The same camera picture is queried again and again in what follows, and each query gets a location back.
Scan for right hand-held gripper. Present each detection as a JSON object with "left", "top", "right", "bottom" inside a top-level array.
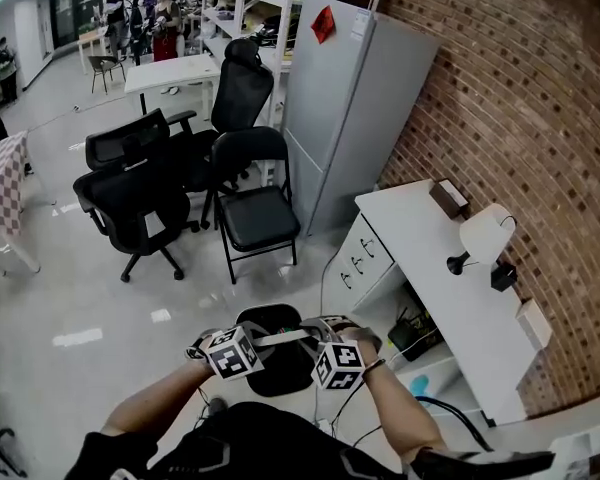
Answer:
[{"left": 298, "top": 315, "right": 384, "bottom": 393}]

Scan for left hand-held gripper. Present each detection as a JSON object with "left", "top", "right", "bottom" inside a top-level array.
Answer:
[{"left": 184, "top": 320, "right": 313, "bottom": 382}]

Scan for black waste bin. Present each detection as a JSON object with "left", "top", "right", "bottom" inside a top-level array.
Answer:
[{"left": 235, "top": 303, "right": 326, "bottom": 398}]

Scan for person's right forearm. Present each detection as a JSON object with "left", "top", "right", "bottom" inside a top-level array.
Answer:
[{"left": 362, "top": 362, "right": 451, "bottom": 467}]

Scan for person's left forearm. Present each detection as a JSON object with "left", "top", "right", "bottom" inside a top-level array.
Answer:
[{"left": 101, "top": 360, "right": 216, "bottom": 438}]

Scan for black router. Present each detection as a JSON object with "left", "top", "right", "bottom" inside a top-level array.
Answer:
[{"left": 386, "top": 307, "right": 444, "bottom": 365}]

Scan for person's black shirt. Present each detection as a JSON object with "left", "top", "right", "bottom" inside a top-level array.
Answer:
[{"left": 69, "top": 400, "right": 416, "bottom": 480}]

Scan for black folding chair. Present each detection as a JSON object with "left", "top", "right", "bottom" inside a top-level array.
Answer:
[{"left": 207, "top": 126, "right": 302, "bottom": 286}]

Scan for white desk with drawers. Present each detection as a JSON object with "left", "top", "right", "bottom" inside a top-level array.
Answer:
[{"left": 329, "top": 177, "right": 554, "bottom": 427}]

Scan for small black box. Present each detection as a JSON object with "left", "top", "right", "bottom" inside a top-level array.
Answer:
[{"left": 489, "top": 262, "right": 519, "bottom": 292}]

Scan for white shade table lamp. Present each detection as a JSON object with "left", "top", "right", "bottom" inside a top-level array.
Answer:
[{"left": 445, "top": 202, "right": 518, "bottom": 277}]

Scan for flat white box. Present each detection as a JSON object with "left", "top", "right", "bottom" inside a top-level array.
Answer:
[{"left": 514, "top": 297, "right": 554, "bottom": 351}]

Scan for black mesh office chair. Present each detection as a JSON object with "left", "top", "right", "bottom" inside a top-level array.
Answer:
[{"left": 72, "top": 107, "right": 202, "bottom": 285}]

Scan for brown tissue box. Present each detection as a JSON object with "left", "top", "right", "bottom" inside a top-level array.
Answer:
[{"left": 428, "top": 178, "right": 471, "bottom": 221}]

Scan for grey refrigerator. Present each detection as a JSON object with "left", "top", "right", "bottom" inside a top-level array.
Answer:
[{"left": 279, "top": 0, "right": 442, "bottom": 240}]

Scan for black office chair with headrest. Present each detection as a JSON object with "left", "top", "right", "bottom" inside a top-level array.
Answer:
[{"left": 167, "top": 37, "right": 277, "bottom": 230}]

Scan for white standing desk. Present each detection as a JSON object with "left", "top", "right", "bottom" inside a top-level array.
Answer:
[{"left": 123, "top": 53, "right": 222, "bottom": 117}]

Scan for checkered tablecloth table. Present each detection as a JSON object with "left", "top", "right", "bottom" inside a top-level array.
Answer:
[{"left": 0, "top": 130, "right": 42, "bottom": 277}]

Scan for red diamond sticker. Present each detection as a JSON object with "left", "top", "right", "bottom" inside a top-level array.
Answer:
[{"left": 310, "top": 4, "right": 339, "bottom": 46}]

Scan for white shelving rack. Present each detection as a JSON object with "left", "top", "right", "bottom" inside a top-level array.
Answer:
[{"left": 199, "top": 0, "right": 342, "bottom": 134}]

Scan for white fridge label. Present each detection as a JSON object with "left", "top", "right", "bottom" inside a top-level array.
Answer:
[{"left": 351, "top": 9, "right": 372, "bottom": 45}]

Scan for black coat rack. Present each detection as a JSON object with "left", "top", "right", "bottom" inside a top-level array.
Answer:
[{"left": 124, "top": 0, "right": 154, "bottom": 67}]

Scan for small white table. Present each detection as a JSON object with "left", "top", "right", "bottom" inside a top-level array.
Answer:
[{"left": 76, "top": 24, "right": 112, "bottom": 75}]

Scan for black cable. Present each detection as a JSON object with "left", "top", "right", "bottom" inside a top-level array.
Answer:
[{"left": 413, "top": 395, "right": 497, "bottom": 452}]

